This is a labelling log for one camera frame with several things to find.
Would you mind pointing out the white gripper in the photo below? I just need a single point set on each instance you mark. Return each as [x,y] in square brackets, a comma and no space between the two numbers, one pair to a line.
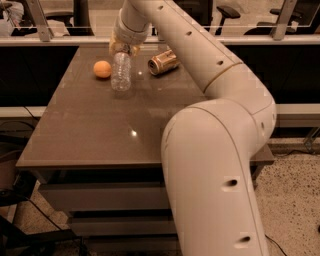
[127,36]

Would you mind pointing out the clear plastic water bottle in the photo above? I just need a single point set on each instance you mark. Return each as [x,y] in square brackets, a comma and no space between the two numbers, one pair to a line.
[121,72]

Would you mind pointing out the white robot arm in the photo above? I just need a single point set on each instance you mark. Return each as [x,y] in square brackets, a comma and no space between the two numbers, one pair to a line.
[206,148]

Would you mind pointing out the orange fruit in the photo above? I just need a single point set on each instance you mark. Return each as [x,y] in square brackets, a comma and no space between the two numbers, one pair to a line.
[102,69]

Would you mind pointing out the gold soda can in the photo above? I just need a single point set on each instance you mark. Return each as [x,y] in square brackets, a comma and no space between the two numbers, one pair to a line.
[163,62]

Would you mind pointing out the grey drawer cabinet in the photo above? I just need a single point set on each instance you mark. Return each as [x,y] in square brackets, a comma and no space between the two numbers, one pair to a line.
[91,134]

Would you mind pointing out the top grey drawer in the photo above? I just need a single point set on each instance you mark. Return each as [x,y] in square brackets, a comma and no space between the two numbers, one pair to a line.
[105,196]

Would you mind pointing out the grey drawer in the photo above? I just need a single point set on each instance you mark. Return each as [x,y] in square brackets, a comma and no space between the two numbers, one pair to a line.
[136,225]
[105,196]
[133,243]

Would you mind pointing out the middle grey drawer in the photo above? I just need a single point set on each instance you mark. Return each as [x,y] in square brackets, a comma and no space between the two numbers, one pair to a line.
[136,225]

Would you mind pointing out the bottom grey drawer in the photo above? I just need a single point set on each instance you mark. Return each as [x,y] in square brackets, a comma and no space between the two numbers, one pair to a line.
[133,243]

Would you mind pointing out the glass partition rail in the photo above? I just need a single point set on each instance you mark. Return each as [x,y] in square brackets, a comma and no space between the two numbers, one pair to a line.
[313,39]

